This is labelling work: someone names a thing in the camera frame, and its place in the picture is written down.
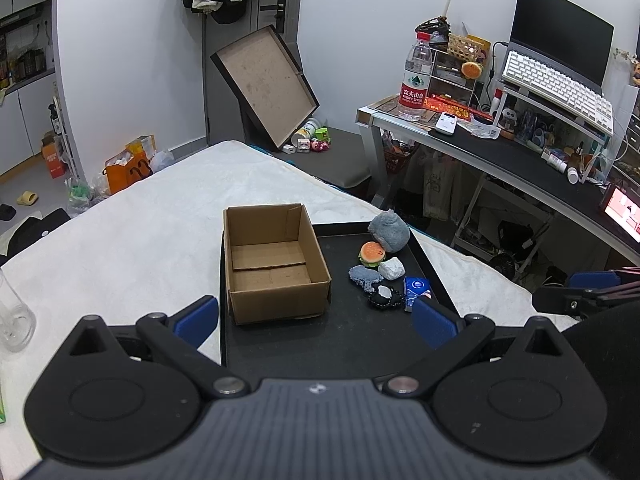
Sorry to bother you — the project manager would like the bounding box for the blue tissue packet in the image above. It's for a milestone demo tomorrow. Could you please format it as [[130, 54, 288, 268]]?
[[404, 276, 433, 313]]

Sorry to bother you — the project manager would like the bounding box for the black stitched soft pouch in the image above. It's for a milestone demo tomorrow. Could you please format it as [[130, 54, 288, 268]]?
[[368, 284, 406, 311]]

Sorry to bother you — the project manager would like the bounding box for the white soft packet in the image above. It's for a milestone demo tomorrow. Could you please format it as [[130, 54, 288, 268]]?
[[378, 257, 406, 281]]

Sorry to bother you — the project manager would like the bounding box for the grey-blue fuzzy cloth piece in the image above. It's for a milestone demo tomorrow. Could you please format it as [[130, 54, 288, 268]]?
[[348, 264, 384, 294]]

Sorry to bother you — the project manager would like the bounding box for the brown cardboard box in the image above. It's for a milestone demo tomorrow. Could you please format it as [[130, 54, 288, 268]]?
[[224, 204, 332, 325]]

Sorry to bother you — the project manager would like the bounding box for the orange hamburger plush toy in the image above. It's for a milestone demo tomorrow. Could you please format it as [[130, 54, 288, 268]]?
[[358, 242, 386, 269]]

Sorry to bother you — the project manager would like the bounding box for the grey fluffy plush toy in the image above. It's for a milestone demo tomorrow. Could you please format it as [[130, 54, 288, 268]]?
[[368, 210, 411, 254]]

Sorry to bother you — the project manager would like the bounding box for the black tray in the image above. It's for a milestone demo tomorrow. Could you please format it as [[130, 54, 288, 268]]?
[[219, 221, 430, 387]]

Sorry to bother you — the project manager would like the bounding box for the black curved desk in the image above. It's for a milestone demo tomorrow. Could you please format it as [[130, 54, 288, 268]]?
[[356, 105, 639, 264]]

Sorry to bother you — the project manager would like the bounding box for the orange paper bag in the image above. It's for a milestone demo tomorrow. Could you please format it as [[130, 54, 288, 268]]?
[[103, 150, 153, 195]]

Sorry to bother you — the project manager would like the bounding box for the clear glass jar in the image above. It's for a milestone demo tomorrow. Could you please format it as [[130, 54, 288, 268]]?
[[0, 273, 36, 353]]

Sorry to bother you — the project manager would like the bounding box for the grey bench cushion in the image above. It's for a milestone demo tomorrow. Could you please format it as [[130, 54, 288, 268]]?
[[273, 128, 371, 197]]

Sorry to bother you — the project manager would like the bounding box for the white keyboard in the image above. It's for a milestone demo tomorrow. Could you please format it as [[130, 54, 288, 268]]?
[[502, 51, 614, 136]]

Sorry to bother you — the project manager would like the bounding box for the yellow slipper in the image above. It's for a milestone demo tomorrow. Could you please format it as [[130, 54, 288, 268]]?
[[16, 191, 39, 207]]

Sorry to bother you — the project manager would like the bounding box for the white round tin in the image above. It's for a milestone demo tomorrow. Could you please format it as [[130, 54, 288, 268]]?
[[290, 117, 322, 148]]

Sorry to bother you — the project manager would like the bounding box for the orange cardboard box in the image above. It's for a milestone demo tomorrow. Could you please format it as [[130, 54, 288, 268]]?
[[41, 131, 66, 179]]

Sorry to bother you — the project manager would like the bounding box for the green toy cup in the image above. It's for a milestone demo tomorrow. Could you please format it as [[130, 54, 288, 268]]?
[[314, 127, 331, 144]]

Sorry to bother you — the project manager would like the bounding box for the black laptop screen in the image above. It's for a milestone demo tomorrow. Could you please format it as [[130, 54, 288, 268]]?
[[508, 0, 614, 93]]

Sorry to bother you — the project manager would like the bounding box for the large brown framed board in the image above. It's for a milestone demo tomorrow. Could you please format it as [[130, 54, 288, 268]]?
[[210, 25, 319, 152]]

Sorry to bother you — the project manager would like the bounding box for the small drawer organizer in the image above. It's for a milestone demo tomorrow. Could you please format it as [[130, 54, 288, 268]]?
[[427, 49, 483, 107]]

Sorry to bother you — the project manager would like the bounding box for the clear plastic water bottle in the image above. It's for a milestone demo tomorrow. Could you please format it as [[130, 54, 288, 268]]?
[[398, 32, 433, 122]]

